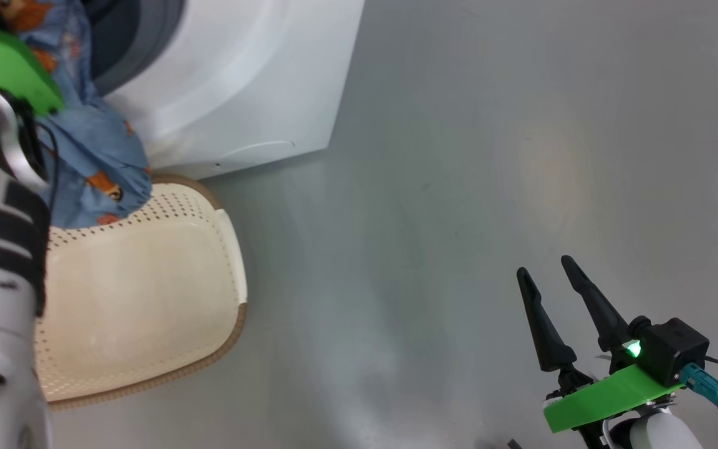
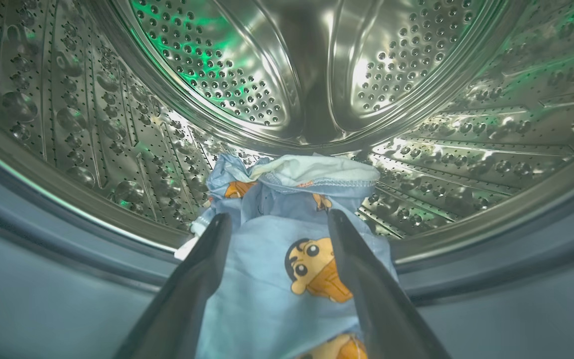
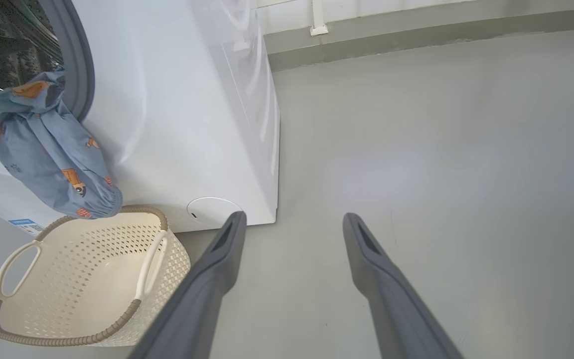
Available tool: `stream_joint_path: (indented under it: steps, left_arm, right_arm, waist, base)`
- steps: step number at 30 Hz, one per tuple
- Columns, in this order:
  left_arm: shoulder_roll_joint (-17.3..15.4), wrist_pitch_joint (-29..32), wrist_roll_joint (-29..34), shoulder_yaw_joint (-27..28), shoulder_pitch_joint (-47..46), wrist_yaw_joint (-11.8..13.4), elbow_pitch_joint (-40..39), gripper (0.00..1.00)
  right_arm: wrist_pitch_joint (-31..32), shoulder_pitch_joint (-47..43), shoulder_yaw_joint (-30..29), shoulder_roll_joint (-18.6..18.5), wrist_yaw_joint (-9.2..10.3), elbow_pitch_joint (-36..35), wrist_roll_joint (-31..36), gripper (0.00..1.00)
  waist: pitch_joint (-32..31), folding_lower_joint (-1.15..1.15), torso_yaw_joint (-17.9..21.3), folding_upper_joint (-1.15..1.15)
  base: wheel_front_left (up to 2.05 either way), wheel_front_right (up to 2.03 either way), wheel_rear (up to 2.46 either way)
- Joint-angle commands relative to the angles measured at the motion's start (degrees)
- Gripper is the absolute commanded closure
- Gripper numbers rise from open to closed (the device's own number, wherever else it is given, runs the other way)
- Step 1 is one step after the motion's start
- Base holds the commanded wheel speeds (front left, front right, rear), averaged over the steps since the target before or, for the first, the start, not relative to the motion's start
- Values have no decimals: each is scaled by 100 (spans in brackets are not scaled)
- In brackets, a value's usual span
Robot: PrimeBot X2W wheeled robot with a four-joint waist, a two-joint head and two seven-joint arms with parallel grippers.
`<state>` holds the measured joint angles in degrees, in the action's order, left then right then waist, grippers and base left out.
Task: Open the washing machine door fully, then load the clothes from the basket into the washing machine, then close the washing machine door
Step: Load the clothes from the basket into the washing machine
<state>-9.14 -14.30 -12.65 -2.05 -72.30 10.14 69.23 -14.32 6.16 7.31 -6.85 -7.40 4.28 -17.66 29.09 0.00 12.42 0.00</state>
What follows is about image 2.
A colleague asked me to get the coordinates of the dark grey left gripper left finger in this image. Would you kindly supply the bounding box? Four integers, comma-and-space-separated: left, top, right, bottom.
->
112, 212, 233, 359

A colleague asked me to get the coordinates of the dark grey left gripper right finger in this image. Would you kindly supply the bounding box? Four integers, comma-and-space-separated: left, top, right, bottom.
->
328, 210, 453, 359

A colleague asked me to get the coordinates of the blue cartoon print garment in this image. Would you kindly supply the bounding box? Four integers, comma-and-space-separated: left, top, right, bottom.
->
175, 152, 400, 359

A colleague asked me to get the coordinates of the grey rubber door gasket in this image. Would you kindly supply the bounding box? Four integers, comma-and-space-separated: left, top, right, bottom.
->
0, 135, 574, 359

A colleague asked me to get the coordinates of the perforated steel washing drum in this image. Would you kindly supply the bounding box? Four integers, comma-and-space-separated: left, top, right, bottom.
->
0, 0, 574, 262

